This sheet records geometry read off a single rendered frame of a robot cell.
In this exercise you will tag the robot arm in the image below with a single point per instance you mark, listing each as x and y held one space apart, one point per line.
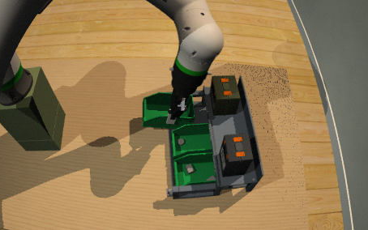
200 42

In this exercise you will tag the grey round disc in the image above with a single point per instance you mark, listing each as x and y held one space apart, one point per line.
180 142

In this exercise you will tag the green bin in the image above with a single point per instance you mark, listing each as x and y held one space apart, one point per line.
202 164
158 106
196 137

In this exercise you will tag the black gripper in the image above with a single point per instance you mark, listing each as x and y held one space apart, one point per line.
178 99

